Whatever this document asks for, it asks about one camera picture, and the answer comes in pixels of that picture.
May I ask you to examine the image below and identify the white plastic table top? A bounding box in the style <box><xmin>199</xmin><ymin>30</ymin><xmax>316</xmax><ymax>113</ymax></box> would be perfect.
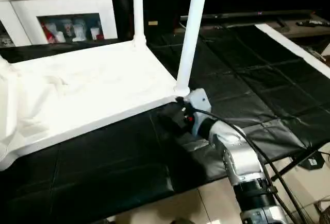
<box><xmin>0</xmin><ymin>38</ymin><xmax>190</xmax><ymax>172</ymax></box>

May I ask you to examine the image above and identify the white plastic table leg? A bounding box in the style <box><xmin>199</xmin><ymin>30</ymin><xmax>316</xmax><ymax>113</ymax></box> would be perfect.
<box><xmin>131</xmin><ymin>0</ymin><xmax>147</xmax><ymax>47</ymax></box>
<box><xmin>174</xmin><ymin>0</ymin><xmax>210</xmax><ymax>97</ymax></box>

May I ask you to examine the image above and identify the black work mat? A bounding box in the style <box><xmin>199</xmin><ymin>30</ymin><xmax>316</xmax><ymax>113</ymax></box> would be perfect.
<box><xmin>0</xmin><ymin>23</ymin><xmax>330</xmax><ymax>223</ymax></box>

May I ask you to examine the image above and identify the black stand foot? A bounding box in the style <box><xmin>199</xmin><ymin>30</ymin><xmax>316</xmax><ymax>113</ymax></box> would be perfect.
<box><xmin>271</xmin><ymin>143</ymin><xmax>330</xmax><ymax>181</ymax></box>

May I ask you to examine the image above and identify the white bottle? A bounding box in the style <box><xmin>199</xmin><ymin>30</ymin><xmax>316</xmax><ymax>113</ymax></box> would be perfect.
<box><xmin>74</xmin><ymin>21</ymin><xmax>85</xmax><ymax>41</ymax></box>

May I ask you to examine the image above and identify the black power adapter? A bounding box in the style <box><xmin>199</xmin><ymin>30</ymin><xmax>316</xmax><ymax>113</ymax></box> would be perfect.
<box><xmin>302</xmin><ymin>153</ymin><xmax>325</xmax><ymax>170</ymax></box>

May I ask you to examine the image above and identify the red bottle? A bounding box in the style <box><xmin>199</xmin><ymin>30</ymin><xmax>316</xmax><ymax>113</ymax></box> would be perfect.
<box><xmin>45</xmin><ymin>22</ymin><xmax>56</xmax><ymax>42</ymax></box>

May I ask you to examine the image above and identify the white glass door cabinet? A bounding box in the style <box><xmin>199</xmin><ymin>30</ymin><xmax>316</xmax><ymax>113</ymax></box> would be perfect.
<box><xmin>0</xmin><ymin>0</ymin><xmax>118</xmax><ymax>47</ymax></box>

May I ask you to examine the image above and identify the black remote control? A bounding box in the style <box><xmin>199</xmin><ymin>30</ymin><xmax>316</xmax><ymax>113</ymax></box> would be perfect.
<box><xmin>300</xmin><ymin>19</ymin><xmax>330</xmax><ymax>28</ymax></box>

